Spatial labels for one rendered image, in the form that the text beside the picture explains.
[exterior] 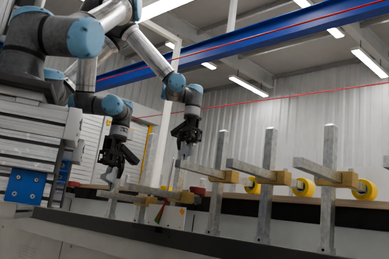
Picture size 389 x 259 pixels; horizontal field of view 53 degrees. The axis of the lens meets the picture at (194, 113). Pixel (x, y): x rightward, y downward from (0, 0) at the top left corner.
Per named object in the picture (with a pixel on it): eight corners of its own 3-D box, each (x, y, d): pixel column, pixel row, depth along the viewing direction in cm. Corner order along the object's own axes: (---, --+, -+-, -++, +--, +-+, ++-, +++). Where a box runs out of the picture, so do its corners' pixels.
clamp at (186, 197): (184, 202, 174) (186, 191, 175) (165, 200, 183) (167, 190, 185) (193, 204, 178) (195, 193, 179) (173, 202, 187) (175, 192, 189)
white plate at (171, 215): (182, 230, 170) (185, 207, 173) (145, 224, 188) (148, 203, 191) (183, 230, 170) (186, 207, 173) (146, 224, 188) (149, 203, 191)
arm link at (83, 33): (41, 62, 110) (112, 16, 158) (90, 66, 108) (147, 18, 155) (33, 19, 105) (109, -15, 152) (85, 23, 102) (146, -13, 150)
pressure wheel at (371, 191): (364, 174, 143) (346, 185, 147) (377, 193, 138) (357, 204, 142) (371, 177, 147) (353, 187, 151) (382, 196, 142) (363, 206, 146)
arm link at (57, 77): (24, 92, 152) (33, 60, 156) (33, 102, 165) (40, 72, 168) (55, 97, 153) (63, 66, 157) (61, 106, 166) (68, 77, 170)
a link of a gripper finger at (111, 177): (100, 188, 149) (105, 165, 152) (113, 191, 153) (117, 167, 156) (105, 188, 147) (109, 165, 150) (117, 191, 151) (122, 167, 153)
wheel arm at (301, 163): (302, 167, 110) (303, 155, 111) (290, 167, 112) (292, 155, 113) (369, 193, 143) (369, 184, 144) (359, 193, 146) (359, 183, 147)
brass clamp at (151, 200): (147, 206, 190) (149, 196, 191) (131, 204, 199) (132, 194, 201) (157, 207, 194) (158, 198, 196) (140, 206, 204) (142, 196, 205)
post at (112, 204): (107, 218, 211) (123, 138, 223) (103, 217, 214) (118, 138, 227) (114, 219, 214) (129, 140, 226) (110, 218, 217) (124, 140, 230)
